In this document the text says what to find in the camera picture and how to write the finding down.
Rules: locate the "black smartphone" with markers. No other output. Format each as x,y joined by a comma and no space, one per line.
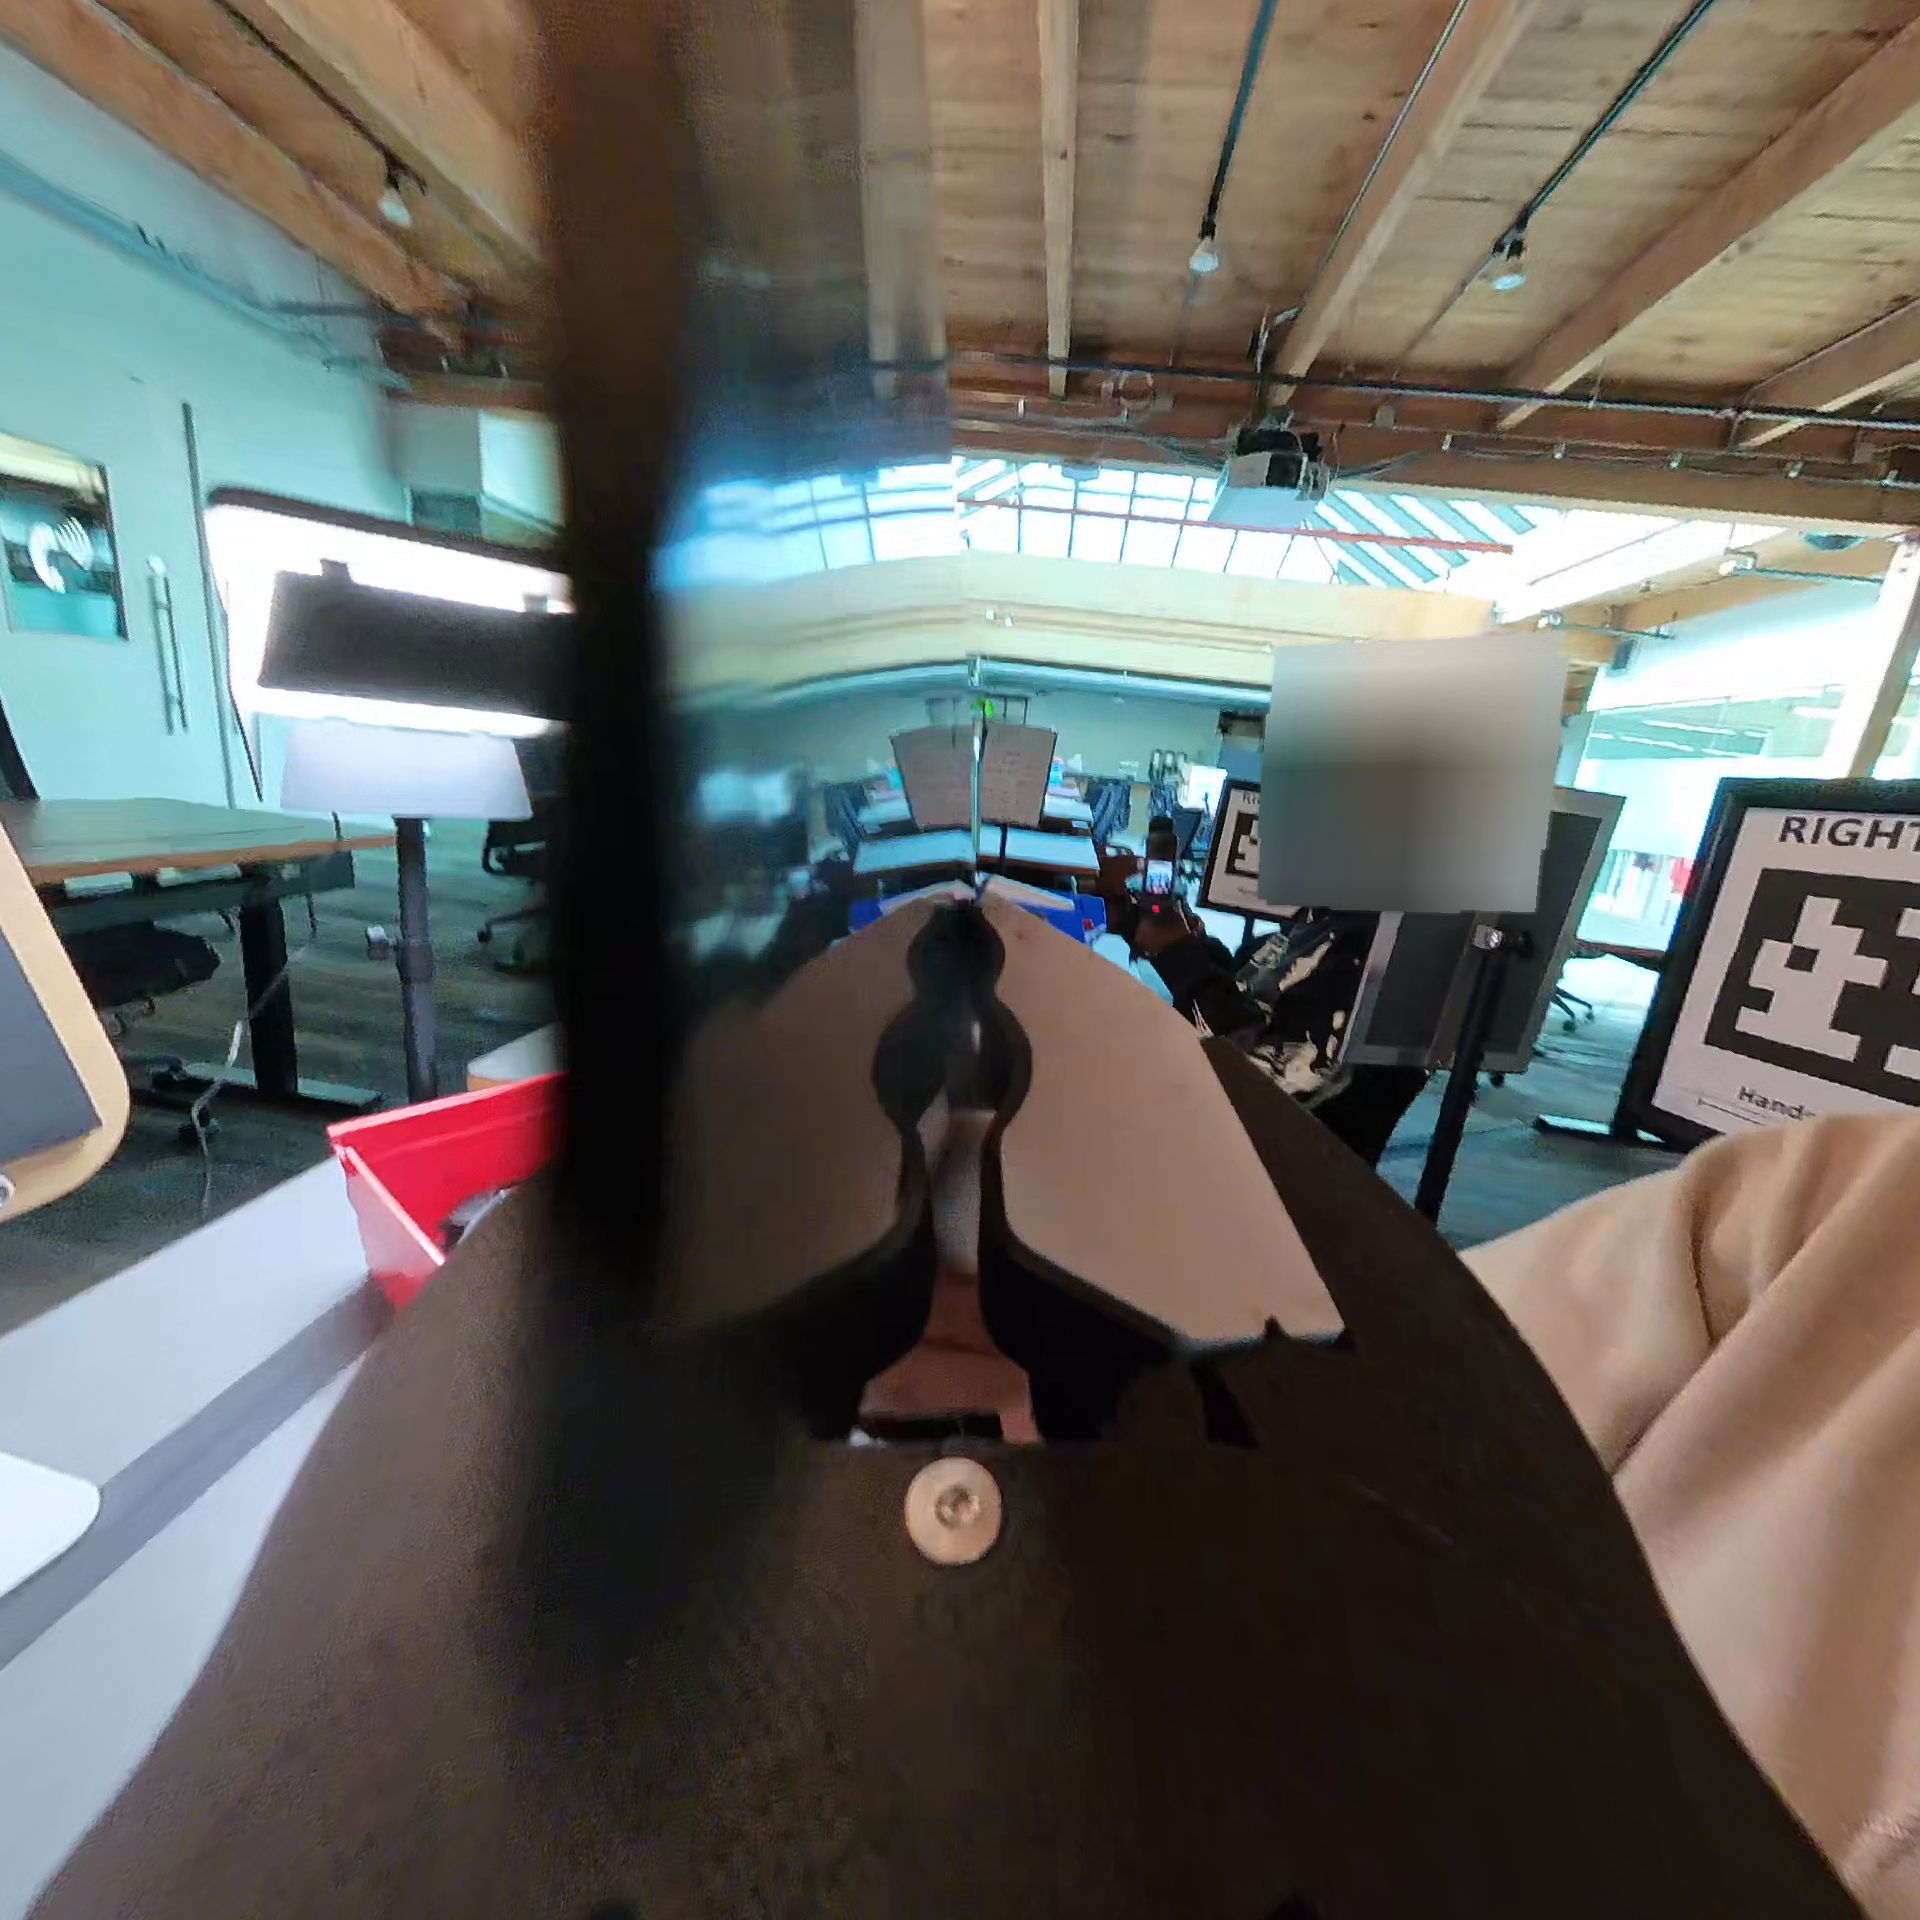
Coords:
1162,886

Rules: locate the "studio light panel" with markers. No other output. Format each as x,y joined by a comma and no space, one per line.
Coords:
375,645

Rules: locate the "wall poster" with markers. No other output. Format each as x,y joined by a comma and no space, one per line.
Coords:
61,540

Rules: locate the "wooden desk with black legs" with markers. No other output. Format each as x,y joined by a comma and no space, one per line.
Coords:
149,833

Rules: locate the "black divider plate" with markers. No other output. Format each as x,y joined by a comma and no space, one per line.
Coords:
616,751

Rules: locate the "whiteboard on stand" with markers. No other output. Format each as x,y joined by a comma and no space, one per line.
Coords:
1021,773

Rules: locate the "black office chair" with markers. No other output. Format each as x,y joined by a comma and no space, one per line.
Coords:
143,960
518,855

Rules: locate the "black light stand pole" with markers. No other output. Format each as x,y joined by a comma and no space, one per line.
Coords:
416,960

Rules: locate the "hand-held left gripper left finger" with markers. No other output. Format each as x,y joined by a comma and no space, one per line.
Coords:
878,1373

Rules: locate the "printed tag board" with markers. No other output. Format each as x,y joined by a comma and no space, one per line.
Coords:
1800,960
1232,855

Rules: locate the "ceiling projector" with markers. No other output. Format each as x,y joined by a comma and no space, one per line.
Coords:
1266,481

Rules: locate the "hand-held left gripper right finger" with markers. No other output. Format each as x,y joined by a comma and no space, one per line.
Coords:
1154,1184

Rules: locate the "red plastic bin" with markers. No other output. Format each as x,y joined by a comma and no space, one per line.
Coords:
434,1156

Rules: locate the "dark board on tripod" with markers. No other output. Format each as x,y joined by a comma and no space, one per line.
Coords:
1441,990

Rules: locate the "person's right forearm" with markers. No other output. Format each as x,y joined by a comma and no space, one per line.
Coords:
1725,1277

